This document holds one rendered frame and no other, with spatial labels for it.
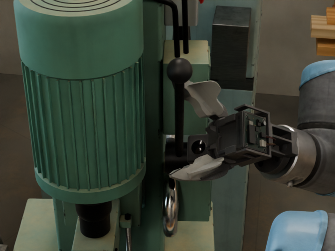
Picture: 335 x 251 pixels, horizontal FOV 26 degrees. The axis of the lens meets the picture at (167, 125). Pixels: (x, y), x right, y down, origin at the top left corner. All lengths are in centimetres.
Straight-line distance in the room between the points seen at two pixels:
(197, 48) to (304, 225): 66
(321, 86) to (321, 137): 9
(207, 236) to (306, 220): 95
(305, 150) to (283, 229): 45
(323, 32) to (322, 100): 180
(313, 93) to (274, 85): 246
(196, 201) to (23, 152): 198
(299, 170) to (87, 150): 33
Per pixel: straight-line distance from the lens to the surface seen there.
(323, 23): 304
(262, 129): 106
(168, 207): 131
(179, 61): 95
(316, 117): 120
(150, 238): 150
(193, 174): 101
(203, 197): 139
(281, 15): 350
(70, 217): 135
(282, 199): 302
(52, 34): 95
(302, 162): 113
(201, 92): 106
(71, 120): 101
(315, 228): 69
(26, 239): 165
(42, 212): 172
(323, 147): 117
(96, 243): 123
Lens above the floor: 190
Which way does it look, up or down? 34 degrees down
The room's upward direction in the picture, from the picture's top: straight up
